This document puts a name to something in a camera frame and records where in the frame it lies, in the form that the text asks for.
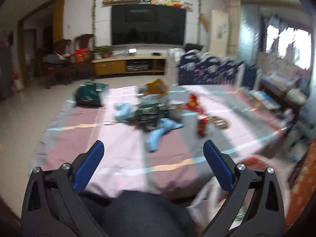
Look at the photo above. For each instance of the black wall television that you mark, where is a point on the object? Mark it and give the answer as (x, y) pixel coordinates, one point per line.
(147, 24)

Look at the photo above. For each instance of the yellow wooden TV cabinet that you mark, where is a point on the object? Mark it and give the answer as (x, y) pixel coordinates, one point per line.
(136, 64)

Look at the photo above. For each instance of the striped pink grey tablecloth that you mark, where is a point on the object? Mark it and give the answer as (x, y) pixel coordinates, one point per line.
(178, 169)

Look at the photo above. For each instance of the red gift box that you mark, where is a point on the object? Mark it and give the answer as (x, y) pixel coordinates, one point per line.
(82, 55)

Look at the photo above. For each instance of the stack of books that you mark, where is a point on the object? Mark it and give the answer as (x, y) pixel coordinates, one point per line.
(264, 100)

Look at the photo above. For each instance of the small white clock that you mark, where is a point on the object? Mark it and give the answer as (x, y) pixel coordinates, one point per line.
(132, 51)

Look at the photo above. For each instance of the red snack bag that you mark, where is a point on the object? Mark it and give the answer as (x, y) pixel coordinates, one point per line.
(193, 105)

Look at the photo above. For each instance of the dark green tissue box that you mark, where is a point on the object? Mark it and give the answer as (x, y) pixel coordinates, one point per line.
(91, 94)

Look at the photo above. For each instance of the light blue cloth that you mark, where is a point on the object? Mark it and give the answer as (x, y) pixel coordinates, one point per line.
(165, 125)

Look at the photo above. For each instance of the potted green plant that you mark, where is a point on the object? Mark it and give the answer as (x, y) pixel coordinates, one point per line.
(105, 51)

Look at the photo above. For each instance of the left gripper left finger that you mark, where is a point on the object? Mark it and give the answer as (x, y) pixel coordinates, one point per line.
(52, 206)

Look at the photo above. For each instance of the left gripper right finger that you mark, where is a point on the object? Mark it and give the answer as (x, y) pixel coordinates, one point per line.
(254, 206)

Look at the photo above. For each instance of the dark wooden armchair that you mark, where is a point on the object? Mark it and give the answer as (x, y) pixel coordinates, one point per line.
(60, 63)

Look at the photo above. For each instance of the shelf with toys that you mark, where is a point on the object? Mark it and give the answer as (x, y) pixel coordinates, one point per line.
(169, 3)

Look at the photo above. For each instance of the green packaging trash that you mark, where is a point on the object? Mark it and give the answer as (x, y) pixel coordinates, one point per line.
(150, 114)

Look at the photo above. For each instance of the yellow snack bag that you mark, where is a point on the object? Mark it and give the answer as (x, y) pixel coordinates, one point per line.
(156, 87)

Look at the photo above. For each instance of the navy white playpen fence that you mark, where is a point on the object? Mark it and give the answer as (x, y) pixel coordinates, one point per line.
(195, 68)

